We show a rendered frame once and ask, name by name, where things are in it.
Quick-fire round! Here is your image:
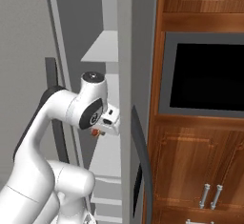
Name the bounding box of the dark curved fridge door handle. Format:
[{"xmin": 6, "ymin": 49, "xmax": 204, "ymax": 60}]
[{"xmin": 131, "ymin": 105, "xmax": 154, "ymax": 224}]

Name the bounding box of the white fridge shelf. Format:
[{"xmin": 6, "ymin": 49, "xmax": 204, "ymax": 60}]
[{"xmin": 80, "ymin": 30, "xmax": 119, "ymax": 64}]

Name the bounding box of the silver drawer handle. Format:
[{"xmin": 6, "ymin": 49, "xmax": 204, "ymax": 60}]
[{"xmin": 185, "ymin": 218, "xmax": 221, "ymax": 224}]

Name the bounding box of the red-brown hot dog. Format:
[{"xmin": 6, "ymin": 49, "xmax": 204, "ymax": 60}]
[{"xmin": 91, "ymin": 129, "xmax": 107, "ymax": 138}]

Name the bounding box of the grey freezer door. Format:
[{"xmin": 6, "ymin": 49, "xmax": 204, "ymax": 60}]
[{"xmin": 0, "ymin": 0, "xmax": 86, "ymax": 191}]

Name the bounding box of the black built-in oven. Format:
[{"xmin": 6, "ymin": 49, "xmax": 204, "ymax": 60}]
[{"xmin": 158, "ymin": 31, "xmax": 244, "ymax": 119}]

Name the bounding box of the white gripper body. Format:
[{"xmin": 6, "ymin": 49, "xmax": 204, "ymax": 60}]
[{"xmin": 93, "ymin": 118, "xmax": 122, "ymax": 137}]

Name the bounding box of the grey fridge body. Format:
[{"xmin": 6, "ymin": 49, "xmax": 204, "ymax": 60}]
[{"xmin": 47, "ymin": 0, "xmax": 160, "ymax": 224}]

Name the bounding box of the silver cabinet door handle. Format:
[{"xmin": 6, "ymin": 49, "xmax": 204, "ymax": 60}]
[
  {"xmin": 210, "ymin": 184, "xmax": 224, "ymax": 211},
  {"xmin": 198, "ymin": 183, "xmax": 212, "ymax": 210}
]

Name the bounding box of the dark freezer door handle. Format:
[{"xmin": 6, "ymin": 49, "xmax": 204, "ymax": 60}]
[{"xmin": 45, "ymin": 57, "xmax": 71, "ymax": 165}]

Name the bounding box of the brown wooden cabinet housing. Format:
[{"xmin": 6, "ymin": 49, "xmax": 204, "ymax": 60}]
[{"xmin": 142, "ymin": 0, "xmax": 244, "ymax": 224}]

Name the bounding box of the grey fridge door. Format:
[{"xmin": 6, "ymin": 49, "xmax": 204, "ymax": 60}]
[{"xmin": 117, "ymin": 0, "xmax": 160, "ymax": 224}]

